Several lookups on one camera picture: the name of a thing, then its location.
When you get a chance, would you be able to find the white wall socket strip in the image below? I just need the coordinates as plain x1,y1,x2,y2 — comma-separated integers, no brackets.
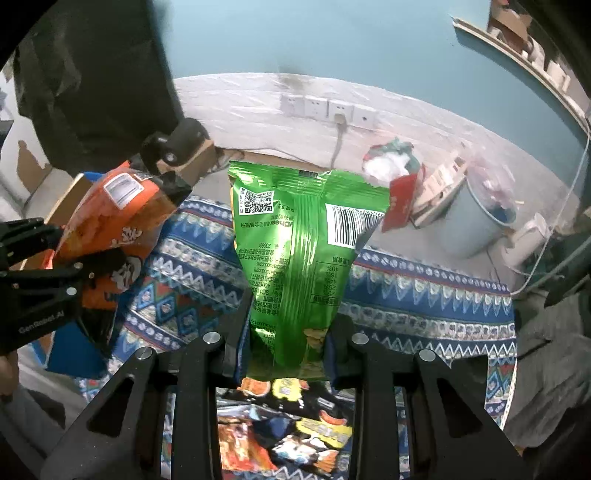
280,93,378,131

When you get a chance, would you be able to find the small cardboard box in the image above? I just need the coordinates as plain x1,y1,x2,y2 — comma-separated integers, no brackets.
156,140,217,187

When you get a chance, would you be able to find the green snack bag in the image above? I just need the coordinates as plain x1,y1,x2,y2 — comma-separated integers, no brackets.
228,161,390,380

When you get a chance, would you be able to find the red white shopping bag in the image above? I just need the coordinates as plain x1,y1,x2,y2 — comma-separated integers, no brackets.
362,138,426,232

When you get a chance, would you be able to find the wall shelf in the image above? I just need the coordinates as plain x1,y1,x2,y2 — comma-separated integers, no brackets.
452,1,590,129

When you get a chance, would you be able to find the orange chip bag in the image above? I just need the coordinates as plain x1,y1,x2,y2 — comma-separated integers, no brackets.
42,161,191,326

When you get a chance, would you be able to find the orange patterned snack bag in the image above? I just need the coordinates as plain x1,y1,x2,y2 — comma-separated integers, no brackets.
217,417,276,472

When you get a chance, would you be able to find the blue-edged cardboard box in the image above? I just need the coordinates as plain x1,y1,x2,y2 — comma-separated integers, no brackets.
18,171,116,380

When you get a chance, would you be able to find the black hanging cloth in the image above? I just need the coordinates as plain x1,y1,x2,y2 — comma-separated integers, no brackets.
14,1,182,176

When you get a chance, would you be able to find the black cartoon snack bag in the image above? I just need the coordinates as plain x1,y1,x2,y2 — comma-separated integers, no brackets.
270,434,342,476
271,378,355,449

